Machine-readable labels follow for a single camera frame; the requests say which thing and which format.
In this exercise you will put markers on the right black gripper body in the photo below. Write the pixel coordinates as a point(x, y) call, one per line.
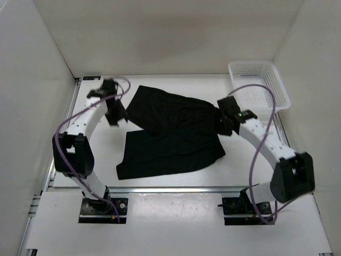
point(222, 127)

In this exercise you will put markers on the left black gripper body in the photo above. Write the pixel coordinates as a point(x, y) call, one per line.
point(116, 113)

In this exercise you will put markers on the black shorts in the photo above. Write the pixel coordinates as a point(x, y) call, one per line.
point(177, 135)

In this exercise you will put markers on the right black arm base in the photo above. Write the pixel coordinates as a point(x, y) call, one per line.
point(239, 211)

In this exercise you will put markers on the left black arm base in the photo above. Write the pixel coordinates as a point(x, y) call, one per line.
point(97, 211)

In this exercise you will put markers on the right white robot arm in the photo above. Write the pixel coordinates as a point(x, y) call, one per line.
point(293, 172)

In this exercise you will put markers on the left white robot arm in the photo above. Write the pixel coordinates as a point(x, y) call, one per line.
point(72, 152)

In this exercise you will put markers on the white plastic basket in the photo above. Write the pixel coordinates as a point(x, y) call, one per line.
point(266, 81)

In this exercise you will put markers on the aluminium frame rail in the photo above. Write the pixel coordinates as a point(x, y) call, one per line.
point(241, 166)

